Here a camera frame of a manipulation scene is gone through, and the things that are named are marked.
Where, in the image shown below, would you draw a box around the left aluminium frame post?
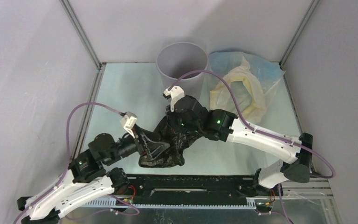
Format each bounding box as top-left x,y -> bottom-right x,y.
59,0 -> 103,69

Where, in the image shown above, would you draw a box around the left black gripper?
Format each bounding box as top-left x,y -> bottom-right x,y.
105,123 -> 170,165

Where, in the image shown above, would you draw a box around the right aluminium frame post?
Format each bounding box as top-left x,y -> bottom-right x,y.
279,0 -> 321,67

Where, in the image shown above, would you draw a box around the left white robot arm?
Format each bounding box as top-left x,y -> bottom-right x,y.
17,126 -> 174,224

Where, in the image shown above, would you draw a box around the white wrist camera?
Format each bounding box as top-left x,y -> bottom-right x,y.
163,86 -> 185,112
120,112 -> 138,139

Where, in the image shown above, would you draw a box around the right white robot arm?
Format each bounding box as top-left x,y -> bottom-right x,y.
166,96 -> 312,195

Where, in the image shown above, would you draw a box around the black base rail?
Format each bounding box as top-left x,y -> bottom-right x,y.
118,174 -> 278,205

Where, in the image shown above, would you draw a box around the grey slotted cable duct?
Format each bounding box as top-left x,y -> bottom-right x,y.
81,197 -> 256,210

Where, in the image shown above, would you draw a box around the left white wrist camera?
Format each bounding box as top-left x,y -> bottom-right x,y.
120,112 -> 138,139

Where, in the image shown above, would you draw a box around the aluminium frame post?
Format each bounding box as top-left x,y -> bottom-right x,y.
279,0 -> 321,67
59,0 -> 103,69

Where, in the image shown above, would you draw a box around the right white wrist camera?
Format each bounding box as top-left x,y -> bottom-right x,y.
163,86 -> 185,112

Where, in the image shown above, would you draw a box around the grey plastic trash bin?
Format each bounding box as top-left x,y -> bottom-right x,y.
156,42 -> 209,99

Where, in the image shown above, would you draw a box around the black plastic trash bag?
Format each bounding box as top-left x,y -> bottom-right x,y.
138,112 -> 202,168

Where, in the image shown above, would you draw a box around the yellow translucent trash bag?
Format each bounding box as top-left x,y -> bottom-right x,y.
209,57 -> 267,124

